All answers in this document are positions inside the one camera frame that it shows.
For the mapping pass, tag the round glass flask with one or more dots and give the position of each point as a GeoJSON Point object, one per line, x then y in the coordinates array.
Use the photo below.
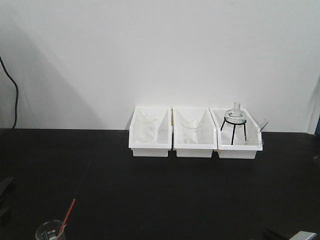
{"type": "Point", "coordinates": [235, 115]}

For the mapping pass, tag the glass beaker in middle bin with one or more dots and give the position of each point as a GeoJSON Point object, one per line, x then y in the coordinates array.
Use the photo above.
{"type": "Point", "coordinates": [190, 129]}

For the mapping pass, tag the red plastic spoon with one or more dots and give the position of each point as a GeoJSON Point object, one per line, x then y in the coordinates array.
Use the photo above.
{"type": "Point", "coordinates": [66, 219]}

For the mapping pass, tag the black metal tripod stand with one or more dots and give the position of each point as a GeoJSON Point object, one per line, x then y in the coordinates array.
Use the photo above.
{"type": "Point", "coordinates": [233, 132]}

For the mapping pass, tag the glass beaker in bin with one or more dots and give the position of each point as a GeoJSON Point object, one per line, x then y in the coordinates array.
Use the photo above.
{"type": "Point", "coordinates": [190, 129]}
{"type": "Point", "coordinates": [146, 124]}

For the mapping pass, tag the glass beaker in left bin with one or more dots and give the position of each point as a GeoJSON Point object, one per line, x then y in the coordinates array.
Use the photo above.
{"type": "Point", "coordinates": [146, 124]}

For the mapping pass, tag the right white plastic bin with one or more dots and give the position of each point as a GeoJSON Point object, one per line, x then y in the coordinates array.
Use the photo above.
{"type": "Point", "coordinates": [240, 149]}

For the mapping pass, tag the middle white plastic bin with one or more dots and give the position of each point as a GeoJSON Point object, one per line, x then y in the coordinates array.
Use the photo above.
{"type": "Point", "coordinates": [207, 135]}

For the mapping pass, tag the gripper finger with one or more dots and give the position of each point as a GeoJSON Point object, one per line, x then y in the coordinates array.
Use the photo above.
{"type": "Point", "coordinates": [304, 235]}
{"type": "Point", "coordinates": [7, 185]}
{"type": "Point", "coordinates": [269, 234]}
{"type": "Point", "coordinates": [5, 212]}

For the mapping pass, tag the white plastic bin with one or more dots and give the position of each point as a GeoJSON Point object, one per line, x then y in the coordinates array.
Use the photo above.
{"type": "Point", "coordinates": [207, 135]}
{"type": "Point", "coordinates": [240, 149]}
{"type": "Point", "coordinates": [162, 143]}

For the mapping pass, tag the left white plastic bin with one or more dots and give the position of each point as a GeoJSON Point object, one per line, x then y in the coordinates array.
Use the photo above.
{"type": "Point", "coordinates": [162, 143]}

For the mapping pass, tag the front glass beaker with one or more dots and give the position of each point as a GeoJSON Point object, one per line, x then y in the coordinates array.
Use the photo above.
{"type": "Point", "coordinates": [50, 230]}

